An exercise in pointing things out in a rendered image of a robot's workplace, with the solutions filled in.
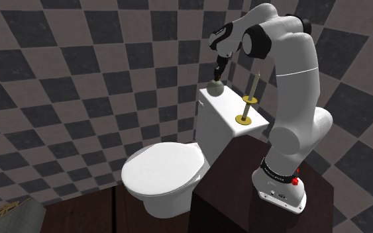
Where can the candle in brass holder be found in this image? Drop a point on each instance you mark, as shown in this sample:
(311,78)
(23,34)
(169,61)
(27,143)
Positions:
(250,96)

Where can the dark brown robot stand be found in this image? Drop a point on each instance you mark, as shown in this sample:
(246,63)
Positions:
(231,193)

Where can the white toilet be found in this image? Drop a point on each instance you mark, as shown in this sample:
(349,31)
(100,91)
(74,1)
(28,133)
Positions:
(163,167)

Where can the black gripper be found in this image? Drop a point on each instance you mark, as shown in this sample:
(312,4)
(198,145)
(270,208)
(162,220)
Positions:
(220,63)

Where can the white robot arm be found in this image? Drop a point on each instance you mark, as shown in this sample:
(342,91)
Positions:
(294,96)

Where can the grey round vase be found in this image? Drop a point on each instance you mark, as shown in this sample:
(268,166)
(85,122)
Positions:
(215,87)

